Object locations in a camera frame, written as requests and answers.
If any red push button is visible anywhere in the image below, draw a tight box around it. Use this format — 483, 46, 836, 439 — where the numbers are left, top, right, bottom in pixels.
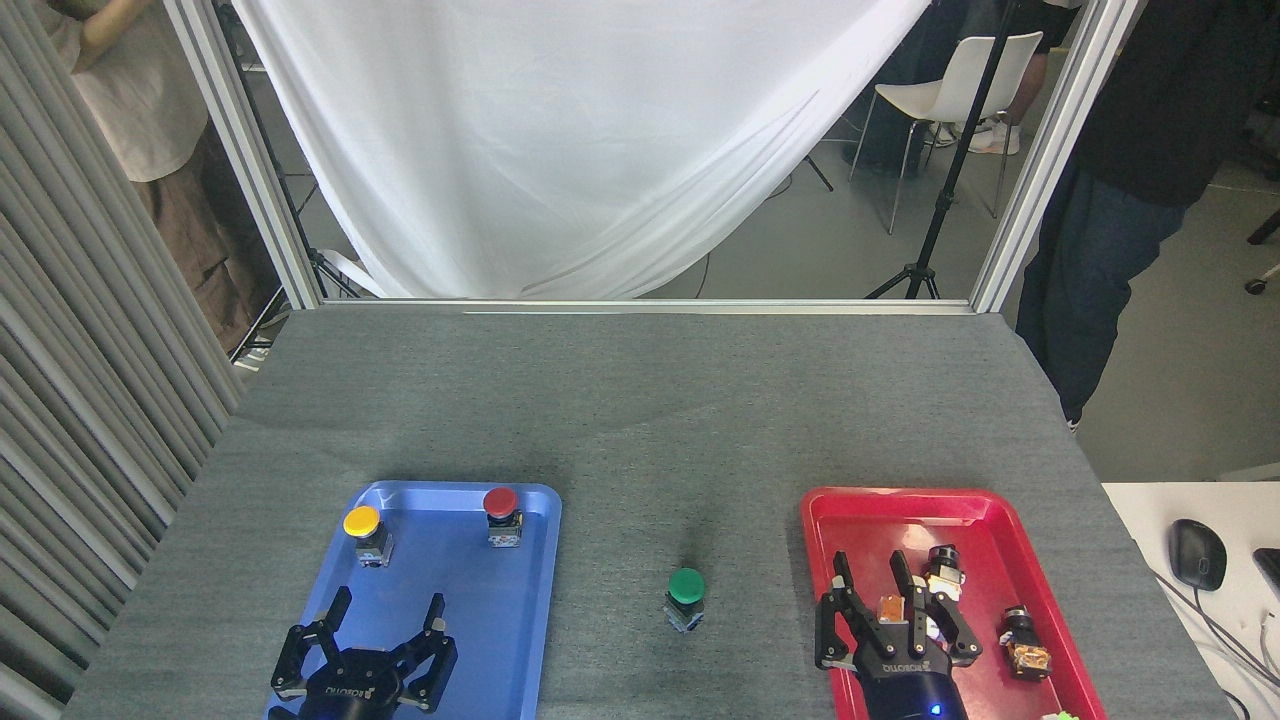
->
482, 486, 524, 549

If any silver aluminium crossbar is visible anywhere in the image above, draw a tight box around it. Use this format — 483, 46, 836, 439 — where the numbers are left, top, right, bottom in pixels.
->
320, 297, 977, 317

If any black switch with orange base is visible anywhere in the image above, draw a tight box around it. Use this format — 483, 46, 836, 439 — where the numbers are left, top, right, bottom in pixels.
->
999, 604, 1054, 682

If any green push button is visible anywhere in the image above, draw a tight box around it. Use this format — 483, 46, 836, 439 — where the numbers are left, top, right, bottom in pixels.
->
663, 566, 708, 635

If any black computer mouse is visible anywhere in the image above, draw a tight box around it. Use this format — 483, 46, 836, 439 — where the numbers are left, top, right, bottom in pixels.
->
1169, 518, 1229, 592

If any grey ribbed curtain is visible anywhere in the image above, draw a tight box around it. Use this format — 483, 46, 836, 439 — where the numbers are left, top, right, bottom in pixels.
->
0, 0, 247, 720

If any blue plastic tray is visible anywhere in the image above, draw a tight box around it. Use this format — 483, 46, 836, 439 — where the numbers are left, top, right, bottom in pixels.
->
262, 480, 563, 720

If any black and white selector switch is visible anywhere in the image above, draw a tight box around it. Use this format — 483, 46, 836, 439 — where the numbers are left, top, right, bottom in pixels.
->
923, 544, 969, 605

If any white desk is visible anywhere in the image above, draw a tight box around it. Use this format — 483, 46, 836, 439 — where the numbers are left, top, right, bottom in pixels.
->
1101, 481, 1280, 720

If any silver aluminium post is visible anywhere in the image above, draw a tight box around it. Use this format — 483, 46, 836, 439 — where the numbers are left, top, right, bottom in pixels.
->
971, 0, 1142, 314
158, 0, 327, 310

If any yellow push button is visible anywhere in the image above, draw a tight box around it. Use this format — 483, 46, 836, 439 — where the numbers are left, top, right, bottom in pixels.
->
342, 505, 394, 569

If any black tripod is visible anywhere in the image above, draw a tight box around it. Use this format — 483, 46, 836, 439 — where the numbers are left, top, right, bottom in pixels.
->
231, 175, 363, 363
864, 0, 1023, 300

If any person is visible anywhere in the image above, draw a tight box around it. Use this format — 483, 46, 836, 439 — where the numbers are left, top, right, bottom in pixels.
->
1014, 0, 1280, 433
33, 0, 288, 358
842, 0, 1084, 179

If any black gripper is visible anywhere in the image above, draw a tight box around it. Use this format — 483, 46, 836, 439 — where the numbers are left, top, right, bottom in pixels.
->
815, 552, 983, 720
272, 587, 459, 720

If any white cloth sheet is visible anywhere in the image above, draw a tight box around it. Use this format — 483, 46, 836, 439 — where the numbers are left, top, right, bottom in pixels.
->
230, 0, 934, 300

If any white plastic chair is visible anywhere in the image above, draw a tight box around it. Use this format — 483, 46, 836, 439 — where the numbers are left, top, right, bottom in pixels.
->
848, 31, 1045, 237

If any white and orange switch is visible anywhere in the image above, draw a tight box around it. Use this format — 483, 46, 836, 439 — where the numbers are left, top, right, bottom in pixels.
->
876, 594, 947, 643

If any red plastic tray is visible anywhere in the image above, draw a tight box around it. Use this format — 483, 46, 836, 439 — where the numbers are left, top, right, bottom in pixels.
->
800, 486, 1109, 720

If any black mouse cable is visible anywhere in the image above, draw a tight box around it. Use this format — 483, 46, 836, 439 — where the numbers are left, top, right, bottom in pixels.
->
1150, 568, 1280, 706

